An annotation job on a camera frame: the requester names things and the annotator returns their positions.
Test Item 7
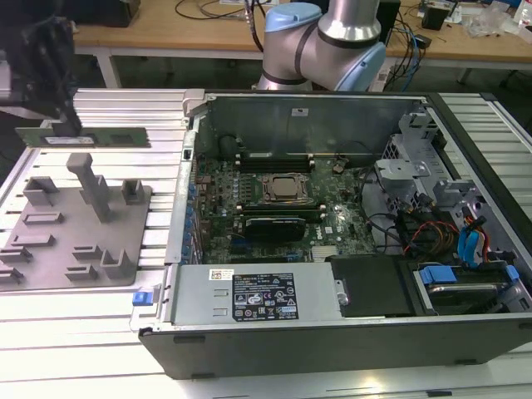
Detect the hard disk in blue carrier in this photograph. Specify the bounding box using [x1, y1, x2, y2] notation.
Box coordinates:
[413, 263, 520, 316]

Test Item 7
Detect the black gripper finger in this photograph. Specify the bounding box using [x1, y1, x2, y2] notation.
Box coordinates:
[52, 96, 83, 138]

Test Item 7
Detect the black open PC case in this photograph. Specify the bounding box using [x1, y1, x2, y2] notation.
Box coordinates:
[129, 89, 532, 382]

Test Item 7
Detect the large black equipment case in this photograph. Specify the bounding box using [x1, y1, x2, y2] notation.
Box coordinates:
[62, 0, 136, 28]

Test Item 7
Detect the green RAM stick white label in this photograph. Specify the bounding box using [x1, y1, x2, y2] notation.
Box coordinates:
[15, 126, 150, 150]

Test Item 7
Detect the black box on desk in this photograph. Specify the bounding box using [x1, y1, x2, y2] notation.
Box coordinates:
[421, 3, 451, 31]

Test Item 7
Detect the silver CPU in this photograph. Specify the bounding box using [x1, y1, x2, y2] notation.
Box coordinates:
[272, 176, 307, 197]

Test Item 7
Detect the grey plastic parts rack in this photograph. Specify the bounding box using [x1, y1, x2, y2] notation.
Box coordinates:
[0, 152, 154, 292]

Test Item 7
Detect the black plastic drive cover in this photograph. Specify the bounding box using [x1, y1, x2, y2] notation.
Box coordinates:
[327, 254, 417, 319]

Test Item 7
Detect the black looped cable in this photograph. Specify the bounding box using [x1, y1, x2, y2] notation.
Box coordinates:
[360, 165, 406, 253]

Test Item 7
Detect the grey power supply black label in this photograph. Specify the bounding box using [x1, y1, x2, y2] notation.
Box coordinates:
[170, 263, 351, 328]

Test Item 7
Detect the wooden desk white frame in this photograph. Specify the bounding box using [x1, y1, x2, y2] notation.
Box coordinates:
[72, 0, 267, 89]
[384, 0, 532, 84]

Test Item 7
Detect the silver chipset heatsink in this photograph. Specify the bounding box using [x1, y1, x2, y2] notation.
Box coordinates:
[310, 244, 338, 262]

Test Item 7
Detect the installed green RAM stick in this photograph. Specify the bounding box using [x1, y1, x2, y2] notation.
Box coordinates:
[244, 151, 311, 160]

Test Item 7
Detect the black graphics card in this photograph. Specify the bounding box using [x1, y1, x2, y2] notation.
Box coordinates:
[244, 214, 308, 242]

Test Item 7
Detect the grey metal drive cage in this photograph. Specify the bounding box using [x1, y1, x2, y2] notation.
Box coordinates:
[372, 111, 449, 201]

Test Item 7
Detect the green motherboard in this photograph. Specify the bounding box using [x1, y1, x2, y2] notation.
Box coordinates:
[189, 151, 378, 265]

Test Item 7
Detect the orange wire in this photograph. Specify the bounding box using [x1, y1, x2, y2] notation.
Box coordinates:
[465, 209, 495, 264]

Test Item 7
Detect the blue cable on desk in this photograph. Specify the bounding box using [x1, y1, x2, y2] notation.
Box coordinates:
[398, 16, 423, 91]

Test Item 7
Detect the blue flat wire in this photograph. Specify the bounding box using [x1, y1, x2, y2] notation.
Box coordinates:
[456, 226, 485, 268]

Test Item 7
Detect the red yellow black wire bundle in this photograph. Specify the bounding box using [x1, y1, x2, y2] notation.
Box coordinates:
[403, 220, 459, 255]

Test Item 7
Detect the black RAM slot bank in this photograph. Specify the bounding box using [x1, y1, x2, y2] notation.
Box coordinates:
[234, 150, 316, 174]
[234, 200, 328, 224]

